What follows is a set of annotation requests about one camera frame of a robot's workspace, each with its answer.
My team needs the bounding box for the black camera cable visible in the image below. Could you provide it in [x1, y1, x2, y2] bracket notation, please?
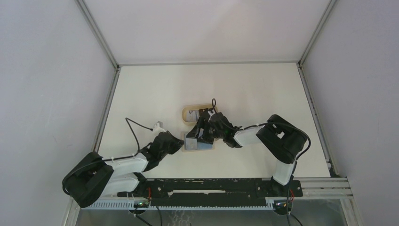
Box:
[62, 117, 155, 194]
[210, 98, 311, 163]

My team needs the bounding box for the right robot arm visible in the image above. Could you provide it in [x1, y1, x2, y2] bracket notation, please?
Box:
[185, 110, 311, 196]

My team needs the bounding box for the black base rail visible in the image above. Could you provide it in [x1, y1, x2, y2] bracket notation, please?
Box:
[117, 178, 303, 208]

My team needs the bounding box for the left black camera cable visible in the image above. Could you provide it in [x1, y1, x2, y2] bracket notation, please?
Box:
[62, 117, 155, 194]

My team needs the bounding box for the beige oval tray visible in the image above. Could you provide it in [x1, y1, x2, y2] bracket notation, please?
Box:
[182, 104, 213, 126]

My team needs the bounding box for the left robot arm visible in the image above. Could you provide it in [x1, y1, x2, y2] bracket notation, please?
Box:
[62, 131, 184, 208]

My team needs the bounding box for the beige leather card holder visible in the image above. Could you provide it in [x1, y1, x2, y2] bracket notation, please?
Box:
[181, 132, 215, 153]

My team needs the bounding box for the blue grey credit card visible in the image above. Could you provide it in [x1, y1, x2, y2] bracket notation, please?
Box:
[197, 139, 214, 150]

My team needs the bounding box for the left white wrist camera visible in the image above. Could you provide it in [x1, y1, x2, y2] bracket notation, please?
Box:
[152, 121, 166, 134]

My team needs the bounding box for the right black camera cable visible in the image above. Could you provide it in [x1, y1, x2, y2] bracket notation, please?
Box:
[210, 98, 311, 163]

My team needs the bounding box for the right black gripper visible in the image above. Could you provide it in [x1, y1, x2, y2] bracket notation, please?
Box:
[186, 116, 225, 145]

